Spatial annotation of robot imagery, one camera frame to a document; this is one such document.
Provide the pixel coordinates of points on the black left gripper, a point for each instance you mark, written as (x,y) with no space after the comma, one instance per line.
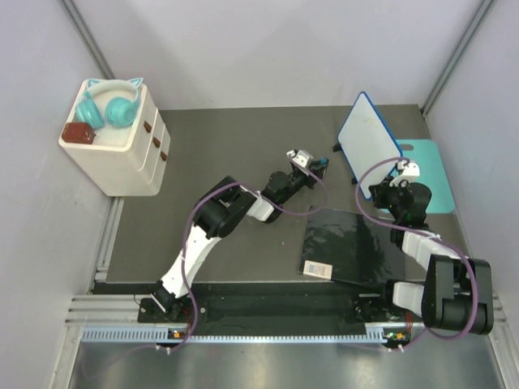
(315,168)

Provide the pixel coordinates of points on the teal mat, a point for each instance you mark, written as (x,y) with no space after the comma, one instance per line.
(432,173)

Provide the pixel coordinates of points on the brown leather pouch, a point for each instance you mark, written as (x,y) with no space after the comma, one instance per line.
(78,132)

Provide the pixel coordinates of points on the white drawer cabinet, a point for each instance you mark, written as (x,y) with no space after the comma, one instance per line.
(127,161)

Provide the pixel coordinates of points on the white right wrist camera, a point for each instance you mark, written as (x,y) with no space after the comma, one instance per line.
(408,171)

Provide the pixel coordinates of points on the blue framed whiteboard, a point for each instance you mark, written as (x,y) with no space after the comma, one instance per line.
(364,137)

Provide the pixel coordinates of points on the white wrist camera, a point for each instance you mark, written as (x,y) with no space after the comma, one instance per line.
(301,158)
(408,171)

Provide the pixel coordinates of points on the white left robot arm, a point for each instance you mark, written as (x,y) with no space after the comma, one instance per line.
(217,215)

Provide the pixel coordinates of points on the teal cat ear headphones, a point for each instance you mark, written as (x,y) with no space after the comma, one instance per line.
(120,112)

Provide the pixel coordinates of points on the black glossy sheet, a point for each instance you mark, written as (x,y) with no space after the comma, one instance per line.
(346,247)

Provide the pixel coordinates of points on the aluminium frame rail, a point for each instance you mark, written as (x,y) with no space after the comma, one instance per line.
(104,310)

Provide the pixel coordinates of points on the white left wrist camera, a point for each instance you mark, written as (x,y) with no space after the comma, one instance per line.
(301,158)

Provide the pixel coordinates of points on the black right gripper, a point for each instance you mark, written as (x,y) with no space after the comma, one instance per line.
(379,191)

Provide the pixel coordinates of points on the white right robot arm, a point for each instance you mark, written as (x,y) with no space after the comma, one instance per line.
(454,295)

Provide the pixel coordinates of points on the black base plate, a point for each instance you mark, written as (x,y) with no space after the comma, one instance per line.
(344,307)

